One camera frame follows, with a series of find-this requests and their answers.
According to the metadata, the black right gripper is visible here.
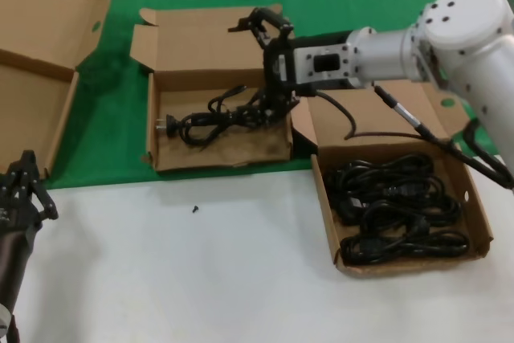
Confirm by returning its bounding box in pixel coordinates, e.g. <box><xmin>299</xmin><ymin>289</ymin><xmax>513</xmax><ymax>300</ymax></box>
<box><xmin>227</xmin><ymin>7</ymin><xmax>301</xmax><ymax>128</ymax></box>

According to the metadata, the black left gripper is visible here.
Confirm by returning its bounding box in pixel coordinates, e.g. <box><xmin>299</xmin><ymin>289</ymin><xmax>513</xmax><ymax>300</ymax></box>
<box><xmin>0</xmin><ymin>149</ymin><xmax>60</xmax><ymax>236</ymax></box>

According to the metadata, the black power cable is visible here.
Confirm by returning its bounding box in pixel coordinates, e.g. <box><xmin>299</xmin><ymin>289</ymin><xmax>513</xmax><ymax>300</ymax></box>
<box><xmin>340</xmin><ymin>218</ymin><xmax>471</xmax><ymax>268</ymax></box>
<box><xmin>324</xmin><ymin>153</ymin><xmax>438</xmax><ymax>199</ymax></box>
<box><xmin>337</xmin><ymin>186</ymin><xmax>463</xmax><ymax>234</ymax></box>
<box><xmin>155</xmin><ymin>84</ymin><xmax>282</xmax><ymax>147</ymax></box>

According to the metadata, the cardboard box with dented rim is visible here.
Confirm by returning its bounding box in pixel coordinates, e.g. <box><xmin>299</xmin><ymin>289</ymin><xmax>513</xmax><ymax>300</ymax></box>
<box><xmin>128</xmin><ymin>3</ymin><xmax>298</xmax><ymax>174</ymax></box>

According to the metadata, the cardboard box round side hole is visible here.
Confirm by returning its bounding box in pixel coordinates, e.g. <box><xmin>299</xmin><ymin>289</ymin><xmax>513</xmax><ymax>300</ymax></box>
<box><xmin>289</xmin><ymin>77</ymin><xmax>494</xmax><ymax>280</ymax></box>

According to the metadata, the large open cardboard box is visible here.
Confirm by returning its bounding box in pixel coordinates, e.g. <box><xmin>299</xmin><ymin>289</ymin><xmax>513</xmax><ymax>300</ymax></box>
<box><xmin>0</xmin><ymin>0</ymin><xmax>117</xmax><ymax>182</ymax></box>

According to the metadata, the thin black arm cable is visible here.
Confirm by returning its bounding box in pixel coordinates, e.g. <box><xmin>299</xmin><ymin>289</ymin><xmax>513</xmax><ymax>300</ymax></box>
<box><xmin>315</xmin><ymin>89</ymin><xmax>422</xmax><ymax>140</ymax></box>

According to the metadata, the cable with silver connector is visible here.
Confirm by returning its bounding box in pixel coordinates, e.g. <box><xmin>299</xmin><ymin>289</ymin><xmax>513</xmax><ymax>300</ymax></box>
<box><xmin>373</xmin><ymin>84</ymin><xmax>514</xmax><ymax>190</ymax></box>

